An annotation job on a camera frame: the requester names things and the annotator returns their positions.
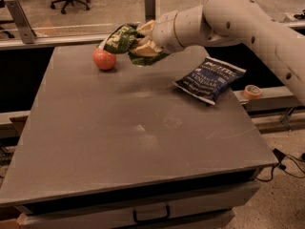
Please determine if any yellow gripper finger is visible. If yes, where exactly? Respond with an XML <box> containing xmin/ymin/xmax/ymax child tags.
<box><xmin>136</xmin><ymin>20</ymin><xmax>155</xmax><ymax>36</ymax></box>
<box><xmin>130</xmin><ymin>39</ymin><xmax>162</xmax><ymax>57</ymax></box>

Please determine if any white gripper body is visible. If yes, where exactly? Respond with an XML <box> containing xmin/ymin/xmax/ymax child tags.
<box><xmin>152</xmin><ymin>10</ymin><xmax>184</xmax><ymax>53</ymax></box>

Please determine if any green jalapeno chip bag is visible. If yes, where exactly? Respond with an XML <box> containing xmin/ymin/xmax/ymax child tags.
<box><xmin>98</xmin><ymin>24</ymin><xmax>168</xmax><ymax>66</ymax></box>

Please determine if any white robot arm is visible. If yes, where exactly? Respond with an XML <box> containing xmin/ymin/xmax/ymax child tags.
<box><xmin>132</xmin><ymin>0</ymin><xmax>305</xmax><ymax>104</ymax></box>

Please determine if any red apple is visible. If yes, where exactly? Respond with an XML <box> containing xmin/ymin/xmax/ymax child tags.
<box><xmin>92</xmin><ymin>48</ymin><xmax>116</xmax><ymax>71</ymax></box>

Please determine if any blue vinegar chip bag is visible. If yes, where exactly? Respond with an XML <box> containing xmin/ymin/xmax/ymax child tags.
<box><xmin>173</xmin><ymin>56</ymin><xmax>246</xmax><ymax>105</ymax></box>

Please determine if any metal railing beam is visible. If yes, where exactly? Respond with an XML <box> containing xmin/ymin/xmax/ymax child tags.
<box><xmin>0</xmin><ymin>20</ymin><xmax>305</xmax><ymax>52</ymax></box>

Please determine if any orange tape roll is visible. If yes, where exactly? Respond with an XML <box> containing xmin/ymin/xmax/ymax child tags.
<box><xmin>244</xmin><ymin>85</ymin><xmax>262</xmax><ymax>99</ymax></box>

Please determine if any grey table drawer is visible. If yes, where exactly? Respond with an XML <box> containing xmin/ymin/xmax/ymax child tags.
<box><xmin>17</xmin><ymin>180</ymin><xmax>259</xmax><ymax>229</ymax></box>

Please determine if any middle metal glass bracket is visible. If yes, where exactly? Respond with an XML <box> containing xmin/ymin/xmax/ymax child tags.
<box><xmin>145</xmin><ymin>0</ymin><xmax>156</xmax><ymax>21</ymax></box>

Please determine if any metal glass bracket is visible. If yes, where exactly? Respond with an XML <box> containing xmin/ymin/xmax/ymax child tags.
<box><xmin>145</xmin><ymin>0</ymin><xmax>156</xmax><ymax>21</ymax></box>
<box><xmin>5</xmin><ymin>0</ymin><xmax>36</xmax><ymax>44</ymax></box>

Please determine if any left metal glass bracket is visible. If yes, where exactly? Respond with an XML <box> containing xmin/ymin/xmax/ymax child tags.
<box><xmin>5</xmin><ymin>0</ymin><xmax>36</xmax><ymax>44</ymax></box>

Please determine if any black floor cable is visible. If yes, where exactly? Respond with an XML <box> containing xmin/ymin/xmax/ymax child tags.
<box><xmin>255</xmin><ymin>148</ymin><xmax>305</xmax><ymax>183</ymax></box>

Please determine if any black drawer handle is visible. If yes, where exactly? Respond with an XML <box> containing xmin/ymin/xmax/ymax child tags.
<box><xmin>132</xmin><ymin>205</ymin><xmax>171</xmax><ymax>224</ymax></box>

